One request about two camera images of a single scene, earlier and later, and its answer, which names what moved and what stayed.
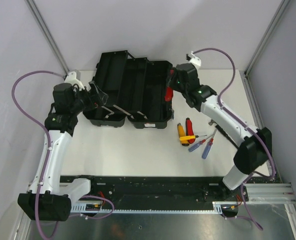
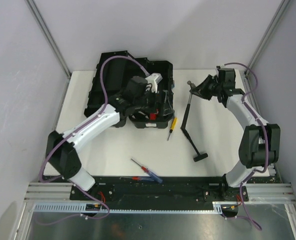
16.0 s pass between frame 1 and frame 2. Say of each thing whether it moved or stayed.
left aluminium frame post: stayed
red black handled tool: moved
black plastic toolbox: stayed
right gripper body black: moved
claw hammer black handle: moved
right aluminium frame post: stayed
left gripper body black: moved
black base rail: stayed
